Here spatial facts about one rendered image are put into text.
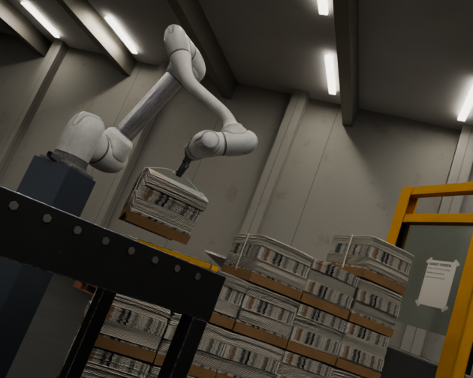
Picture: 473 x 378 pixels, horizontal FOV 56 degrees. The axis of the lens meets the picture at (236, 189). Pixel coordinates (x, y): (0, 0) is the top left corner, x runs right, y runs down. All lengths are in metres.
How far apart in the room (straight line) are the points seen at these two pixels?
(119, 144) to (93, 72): 9.63
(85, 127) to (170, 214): 0.53
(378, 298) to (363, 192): 6.24
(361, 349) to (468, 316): 0.58
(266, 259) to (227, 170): 7.12
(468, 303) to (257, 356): 1.14
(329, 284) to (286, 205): 6.42
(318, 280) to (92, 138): 1.25
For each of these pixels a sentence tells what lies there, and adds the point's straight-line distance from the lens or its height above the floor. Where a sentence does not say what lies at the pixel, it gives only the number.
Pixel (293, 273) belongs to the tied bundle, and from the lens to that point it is 2.17.
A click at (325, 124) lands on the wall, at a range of 9.18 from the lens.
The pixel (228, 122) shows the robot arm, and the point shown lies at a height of 1.42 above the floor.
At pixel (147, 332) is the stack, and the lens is 1.97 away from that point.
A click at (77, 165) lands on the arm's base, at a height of 1.03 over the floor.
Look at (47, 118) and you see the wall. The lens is 11.87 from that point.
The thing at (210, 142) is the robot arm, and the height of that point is 1.27.
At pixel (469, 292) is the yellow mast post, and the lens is 2.66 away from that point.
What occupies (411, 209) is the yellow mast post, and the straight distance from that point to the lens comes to 3.29.
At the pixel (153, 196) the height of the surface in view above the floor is 1.02.
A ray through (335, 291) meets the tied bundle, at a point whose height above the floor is 0.94.
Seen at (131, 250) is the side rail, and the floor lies 0.78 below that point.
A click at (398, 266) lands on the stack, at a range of 2.55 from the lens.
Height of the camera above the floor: 0.78
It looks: 12 degrees up
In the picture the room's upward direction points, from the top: 21 degrees clockwise
